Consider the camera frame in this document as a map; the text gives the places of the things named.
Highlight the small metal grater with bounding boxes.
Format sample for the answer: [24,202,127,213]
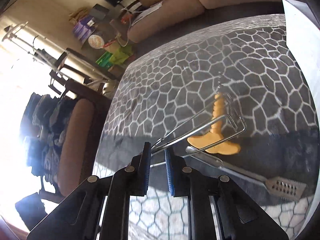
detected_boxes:
[185,146,307,201]

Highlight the white coat stand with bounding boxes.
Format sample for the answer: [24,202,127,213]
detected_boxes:
[2,22,120,87]

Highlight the wire metal tongs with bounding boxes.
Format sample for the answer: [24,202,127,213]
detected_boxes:
[151,93,247,156]

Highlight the yellow handled corkscrew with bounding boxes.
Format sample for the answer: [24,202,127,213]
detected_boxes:
[187,72,241,155]

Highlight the brown sofa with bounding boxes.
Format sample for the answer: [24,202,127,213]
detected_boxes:
[122,0,301,43]

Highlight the white cardboard box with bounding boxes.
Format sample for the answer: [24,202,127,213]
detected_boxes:
[282,0,320,115]

